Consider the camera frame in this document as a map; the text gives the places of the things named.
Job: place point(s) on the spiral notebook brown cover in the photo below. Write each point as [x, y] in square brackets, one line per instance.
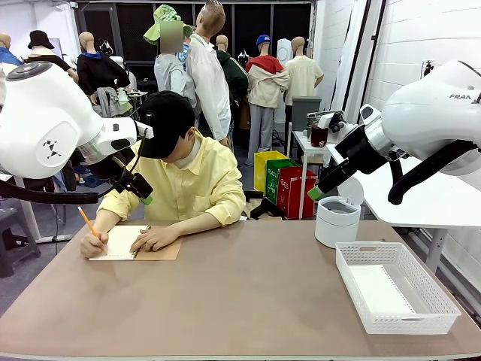
[165, 252]

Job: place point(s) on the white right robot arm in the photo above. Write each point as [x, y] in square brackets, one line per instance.
[432, 124]

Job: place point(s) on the green checked sun hat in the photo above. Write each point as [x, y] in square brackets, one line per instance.
[165, 17]

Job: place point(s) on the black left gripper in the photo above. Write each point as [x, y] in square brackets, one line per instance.
[111, 163]

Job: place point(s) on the grey bin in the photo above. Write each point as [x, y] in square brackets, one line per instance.
[304, 107]

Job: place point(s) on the white round trash can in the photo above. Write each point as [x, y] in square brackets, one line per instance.
[336, 225]

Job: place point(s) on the mannequin in cream shirt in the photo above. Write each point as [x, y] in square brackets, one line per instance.
[303, 75]

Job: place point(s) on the mannequin in red beige jacket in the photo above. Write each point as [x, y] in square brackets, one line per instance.
[267, 86]

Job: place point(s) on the person's right hand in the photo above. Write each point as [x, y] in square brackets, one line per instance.
[94, 246]

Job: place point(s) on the jar of brown liquid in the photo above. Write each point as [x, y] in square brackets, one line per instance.
[318, 136]

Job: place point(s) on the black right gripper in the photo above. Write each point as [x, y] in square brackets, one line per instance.
[359, 150]

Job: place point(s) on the black tripod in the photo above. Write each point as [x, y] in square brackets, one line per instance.
[427, 69]

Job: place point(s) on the person in yellow shirt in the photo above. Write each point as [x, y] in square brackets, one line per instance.
[188, 180]

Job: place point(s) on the white paper sheet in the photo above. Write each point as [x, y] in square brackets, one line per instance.
[379, 289]

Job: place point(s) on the mannequin in grey top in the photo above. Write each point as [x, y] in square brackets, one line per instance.
[171, 75]

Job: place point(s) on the black bucket hat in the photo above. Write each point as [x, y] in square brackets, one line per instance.
[39, 39]

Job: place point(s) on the yellow recycling bag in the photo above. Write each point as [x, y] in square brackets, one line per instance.
[263, 169]

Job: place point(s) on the white oval appliance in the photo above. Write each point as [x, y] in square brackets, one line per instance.
[284, 50]

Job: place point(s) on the person's left hand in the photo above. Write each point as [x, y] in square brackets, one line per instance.
[154, 238]

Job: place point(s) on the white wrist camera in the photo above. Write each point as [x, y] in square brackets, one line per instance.
[144, 130]
[326, 120]

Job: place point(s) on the orange pencil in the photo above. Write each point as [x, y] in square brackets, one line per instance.
[86, 220]

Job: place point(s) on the green recycling bag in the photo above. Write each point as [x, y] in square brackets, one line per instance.
[272, 180]

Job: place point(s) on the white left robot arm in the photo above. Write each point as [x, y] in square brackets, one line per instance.
[45, 113]

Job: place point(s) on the metal tray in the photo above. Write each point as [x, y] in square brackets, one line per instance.
[313, 114]

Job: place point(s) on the small grey background table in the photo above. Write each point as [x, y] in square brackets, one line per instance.
[137, 94]

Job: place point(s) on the tall mannequin in white shirt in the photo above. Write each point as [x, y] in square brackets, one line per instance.
[208, 75]

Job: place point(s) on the mannequin in black hoodie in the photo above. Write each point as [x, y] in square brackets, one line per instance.
[99, 71]

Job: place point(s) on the blue cap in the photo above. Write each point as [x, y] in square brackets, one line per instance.
[264, 39]

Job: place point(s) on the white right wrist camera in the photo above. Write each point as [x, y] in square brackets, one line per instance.
[326, 120]

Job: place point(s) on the mannequin in black white top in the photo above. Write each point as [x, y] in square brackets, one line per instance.
[49, 56]

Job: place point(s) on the person's right forearm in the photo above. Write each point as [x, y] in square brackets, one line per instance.
[101, 222]

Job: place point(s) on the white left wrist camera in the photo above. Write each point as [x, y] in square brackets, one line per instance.
[144, 130]

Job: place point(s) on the large white table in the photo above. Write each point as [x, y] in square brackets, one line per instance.
[432, 210]

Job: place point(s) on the person's left forearm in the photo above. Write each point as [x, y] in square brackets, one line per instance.
[199, 222]

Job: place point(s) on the red recycling bag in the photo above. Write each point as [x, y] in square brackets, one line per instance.
[291, 203]

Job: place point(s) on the grey plastic stool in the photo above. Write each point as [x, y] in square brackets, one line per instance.
[15, 240]

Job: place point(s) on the mannequin in dark green jacket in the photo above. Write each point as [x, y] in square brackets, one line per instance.
[233, 75]

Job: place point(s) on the white desk frame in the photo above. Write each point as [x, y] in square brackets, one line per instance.
[32, 218]

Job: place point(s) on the white perforated plastic basket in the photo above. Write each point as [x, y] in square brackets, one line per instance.
[376, 323]

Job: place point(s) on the small white side table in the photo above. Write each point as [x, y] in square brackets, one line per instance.
[302, 141]

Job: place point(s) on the mannequin in blue white top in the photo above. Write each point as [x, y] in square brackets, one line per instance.
[6, 56]

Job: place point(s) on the black chair base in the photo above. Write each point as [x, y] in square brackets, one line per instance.
[263, 207]

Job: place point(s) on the black baseball cap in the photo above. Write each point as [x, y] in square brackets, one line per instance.
[169, 116]

